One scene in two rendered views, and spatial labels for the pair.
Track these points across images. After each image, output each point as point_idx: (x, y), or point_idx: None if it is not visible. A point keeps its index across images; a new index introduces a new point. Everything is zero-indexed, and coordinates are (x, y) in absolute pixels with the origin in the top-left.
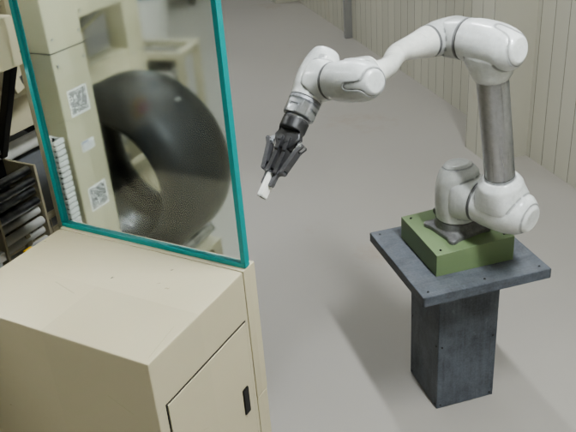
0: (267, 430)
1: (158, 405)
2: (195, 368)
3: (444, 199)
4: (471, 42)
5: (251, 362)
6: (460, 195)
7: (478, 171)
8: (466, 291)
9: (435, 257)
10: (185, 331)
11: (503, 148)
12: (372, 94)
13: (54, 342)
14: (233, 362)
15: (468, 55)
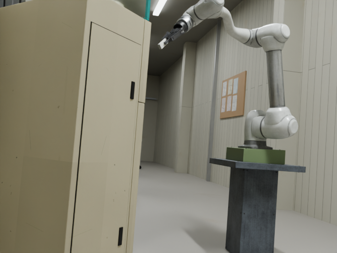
0: (139, 131)
1: (87, 14)
2: (111, 28)
3: (248, 125)
4: (264, 29)
5: (139, 74)
6: (257, 120)
7: None
8: (259, 164)
9: (242, 150)
10: (111, 0)
11: (279, 86)
12: (217, 3)
13: (43, 1)
14: (130, 56)
15: (262, 36)
